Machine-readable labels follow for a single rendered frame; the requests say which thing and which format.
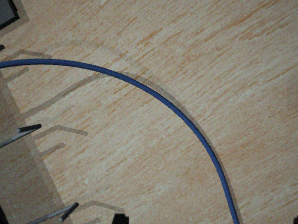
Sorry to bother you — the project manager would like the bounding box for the black patch panel rack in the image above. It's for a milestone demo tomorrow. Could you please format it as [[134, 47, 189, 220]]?
[[0, 0, 79, 224]]

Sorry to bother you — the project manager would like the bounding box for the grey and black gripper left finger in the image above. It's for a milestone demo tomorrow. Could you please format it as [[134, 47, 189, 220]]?
[[112, 213, 129, 224]]

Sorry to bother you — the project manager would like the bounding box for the blue cable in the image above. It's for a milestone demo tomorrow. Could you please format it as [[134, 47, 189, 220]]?
[[0, 59, 240, 224]]

